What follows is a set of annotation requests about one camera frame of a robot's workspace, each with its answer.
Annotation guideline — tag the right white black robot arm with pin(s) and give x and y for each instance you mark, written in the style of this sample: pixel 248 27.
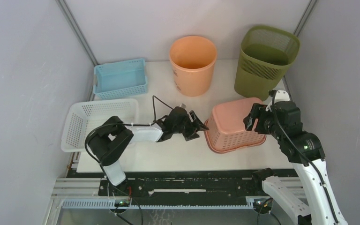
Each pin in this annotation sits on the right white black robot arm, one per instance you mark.
pixel 304 151

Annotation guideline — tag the pink plastic basket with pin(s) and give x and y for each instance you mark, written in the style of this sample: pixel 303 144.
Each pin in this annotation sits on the pink plastic basket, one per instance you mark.
pixel 226 130

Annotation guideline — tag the white plastic basket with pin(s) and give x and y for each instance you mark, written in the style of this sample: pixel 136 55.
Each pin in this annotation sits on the white plastic basket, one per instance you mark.
pixel 83 117

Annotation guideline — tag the green mesh waste bin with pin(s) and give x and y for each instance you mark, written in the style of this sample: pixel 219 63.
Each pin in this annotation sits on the green mesh waste bin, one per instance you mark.
pixel 266 53

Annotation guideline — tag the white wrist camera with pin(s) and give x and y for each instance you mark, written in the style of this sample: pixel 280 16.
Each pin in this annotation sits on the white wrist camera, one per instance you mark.
pixel 277 96
pixel 183 106

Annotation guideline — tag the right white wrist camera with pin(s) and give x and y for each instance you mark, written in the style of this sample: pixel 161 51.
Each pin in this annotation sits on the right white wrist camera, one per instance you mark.
pixel 277 96

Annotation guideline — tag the orange round bin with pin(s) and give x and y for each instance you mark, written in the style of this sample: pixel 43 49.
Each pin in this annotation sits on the orange round bin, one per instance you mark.
pixel 193 59

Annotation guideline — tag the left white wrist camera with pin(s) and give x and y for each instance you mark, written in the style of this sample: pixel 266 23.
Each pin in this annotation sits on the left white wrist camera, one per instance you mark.
pixel 183 106

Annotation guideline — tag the blue plastic basket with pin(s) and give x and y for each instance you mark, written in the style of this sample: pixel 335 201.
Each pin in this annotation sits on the blue plastic basket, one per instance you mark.
pixel 120 79

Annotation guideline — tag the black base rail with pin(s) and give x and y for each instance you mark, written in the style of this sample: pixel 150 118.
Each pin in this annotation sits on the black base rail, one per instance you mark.
pixel 202 188

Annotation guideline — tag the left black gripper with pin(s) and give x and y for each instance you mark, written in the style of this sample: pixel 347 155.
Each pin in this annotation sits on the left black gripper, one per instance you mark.
pixel 199 125

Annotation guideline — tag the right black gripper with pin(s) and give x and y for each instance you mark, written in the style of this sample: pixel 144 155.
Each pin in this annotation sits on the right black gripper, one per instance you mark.
pixel 256 110

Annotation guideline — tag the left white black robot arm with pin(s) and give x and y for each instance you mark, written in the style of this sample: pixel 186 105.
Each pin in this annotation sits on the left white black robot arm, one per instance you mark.
pixel 106 143

